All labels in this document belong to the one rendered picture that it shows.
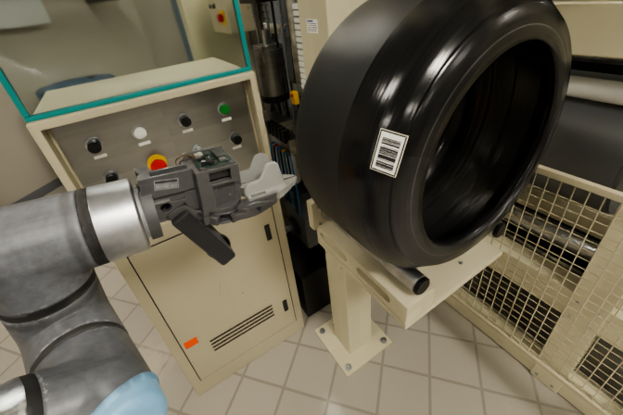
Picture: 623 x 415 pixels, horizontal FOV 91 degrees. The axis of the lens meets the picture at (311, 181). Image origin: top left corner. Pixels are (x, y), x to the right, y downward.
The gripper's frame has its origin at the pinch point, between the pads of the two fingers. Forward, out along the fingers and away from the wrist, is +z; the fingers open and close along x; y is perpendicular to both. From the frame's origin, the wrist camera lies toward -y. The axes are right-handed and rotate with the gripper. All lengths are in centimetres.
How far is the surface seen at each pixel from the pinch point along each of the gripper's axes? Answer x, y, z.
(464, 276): -10, -35, 44
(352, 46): 4.4, 18.6, 14.9
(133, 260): 50, -42, -28
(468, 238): -11.5, -18.9, 36.4
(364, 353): 23, -115, 47
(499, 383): -18, -111, 84
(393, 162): -11.0, 5.3, 10.6
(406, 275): -7.3, -26.4, 23.7
